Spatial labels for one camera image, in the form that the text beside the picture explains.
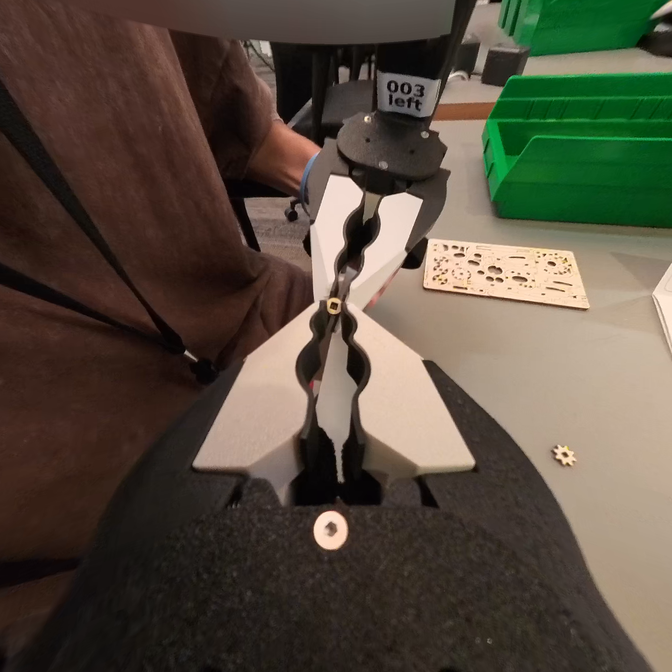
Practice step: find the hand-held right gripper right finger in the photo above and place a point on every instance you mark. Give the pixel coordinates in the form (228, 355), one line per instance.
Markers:
(414, 414)

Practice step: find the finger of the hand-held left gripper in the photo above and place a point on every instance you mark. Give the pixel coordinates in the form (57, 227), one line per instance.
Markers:
(328, 220)
(396, 231)

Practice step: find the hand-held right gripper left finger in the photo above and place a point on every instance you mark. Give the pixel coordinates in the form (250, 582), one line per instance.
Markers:
(252, 414)

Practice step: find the small wooden gear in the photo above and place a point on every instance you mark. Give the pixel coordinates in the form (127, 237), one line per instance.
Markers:
(569, 461)

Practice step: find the person's left forearm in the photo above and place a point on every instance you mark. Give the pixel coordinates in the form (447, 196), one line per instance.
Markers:
(283, 162)

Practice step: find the grey desk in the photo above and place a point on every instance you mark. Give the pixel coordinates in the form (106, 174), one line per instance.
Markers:
(498, 367)

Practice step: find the blue wristband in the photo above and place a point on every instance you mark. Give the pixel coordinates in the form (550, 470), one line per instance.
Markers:
(307, 183)

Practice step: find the black box device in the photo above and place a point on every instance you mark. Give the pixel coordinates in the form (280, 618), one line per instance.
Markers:
(504, 65)

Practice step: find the green plastic bin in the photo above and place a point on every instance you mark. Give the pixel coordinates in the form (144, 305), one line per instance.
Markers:
(577, 199)
(577, 26)

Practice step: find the person in brown shirt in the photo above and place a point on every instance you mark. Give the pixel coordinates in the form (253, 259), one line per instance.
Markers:
(131, 262)

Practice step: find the plywood parts sheet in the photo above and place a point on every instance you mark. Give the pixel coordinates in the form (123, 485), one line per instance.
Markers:
(580, 302)

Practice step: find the white instruction leaflet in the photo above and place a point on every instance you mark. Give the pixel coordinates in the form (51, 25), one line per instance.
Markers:
(664, 304)

